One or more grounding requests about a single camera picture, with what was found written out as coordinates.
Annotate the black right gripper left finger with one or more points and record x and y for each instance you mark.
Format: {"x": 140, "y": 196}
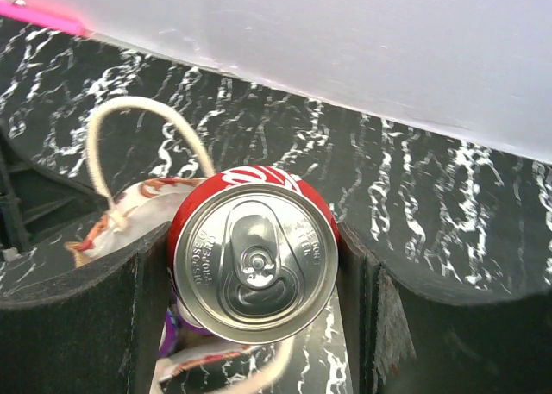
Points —
{"x": 95, "y": 329}

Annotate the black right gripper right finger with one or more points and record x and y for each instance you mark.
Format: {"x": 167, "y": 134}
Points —
{"x": 410, "y": 330}

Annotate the printed canvas tote bag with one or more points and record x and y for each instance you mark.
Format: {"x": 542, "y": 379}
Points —
{"x": 141, "y": 208}

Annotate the pink tape strip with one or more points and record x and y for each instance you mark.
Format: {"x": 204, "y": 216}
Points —
{"x": 17, "y": 10}

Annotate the red cola can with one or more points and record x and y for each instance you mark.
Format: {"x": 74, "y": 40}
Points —
{"x": 253, "y": 254}

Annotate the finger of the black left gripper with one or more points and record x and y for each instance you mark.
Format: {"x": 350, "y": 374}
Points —
{"x": 37, "y": 203}

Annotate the purple soda can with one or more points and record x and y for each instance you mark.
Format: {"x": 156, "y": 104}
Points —
{"x": 179, "y": 328}

